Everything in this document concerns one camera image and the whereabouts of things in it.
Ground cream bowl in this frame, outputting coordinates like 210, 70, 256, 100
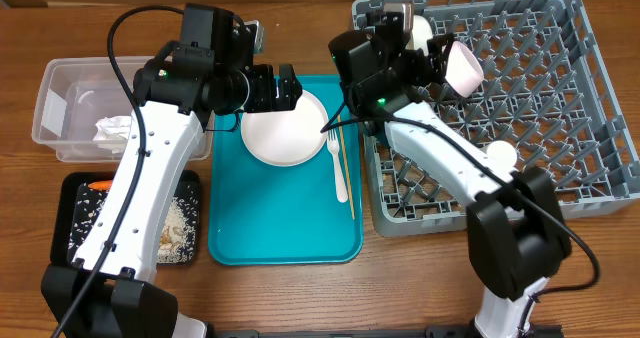
406, 15, 433, 55

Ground pink plate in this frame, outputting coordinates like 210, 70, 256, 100
241, 90, 328, 167

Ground white plastic fork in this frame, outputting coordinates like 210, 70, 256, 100
326, 130, 348, 203

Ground bowl with food scraps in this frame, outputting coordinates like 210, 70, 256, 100
445, 41, 484, 98

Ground white tissue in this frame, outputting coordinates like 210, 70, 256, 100
93, 116, 132, 154

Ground white small cup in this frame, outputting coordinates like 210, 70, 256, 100
483, 140, 518, 167

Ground orange carrot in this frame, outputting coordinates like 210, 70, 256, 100
88, 180, 113, 191

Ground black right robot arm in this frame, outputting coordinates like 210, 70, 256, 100
329, 11, 572, 337

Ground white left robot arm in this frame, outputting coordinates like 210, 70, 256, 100
41, 4, 302, 337

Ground wooden chopstick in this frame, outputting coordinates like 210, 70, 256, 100
337, 126, 356, 221

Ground teal plastic tray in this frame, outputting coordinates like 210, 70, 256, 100
207, 74, 364, 267

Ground grey dish rack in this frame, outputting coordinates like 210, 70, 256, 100
349, 0, 640, 238

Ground spilled rice and peanuts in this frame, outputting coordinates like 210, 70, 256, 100
67, 180, 201, 265

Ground clear plastic bin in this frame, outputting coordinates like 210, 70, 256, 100
31, 56, 215, 164

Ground black tray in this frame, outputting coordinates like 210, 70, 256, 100
50, 170, 201, 265

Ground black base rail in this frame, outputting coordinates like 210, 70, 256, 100
210, 325, 472, 338

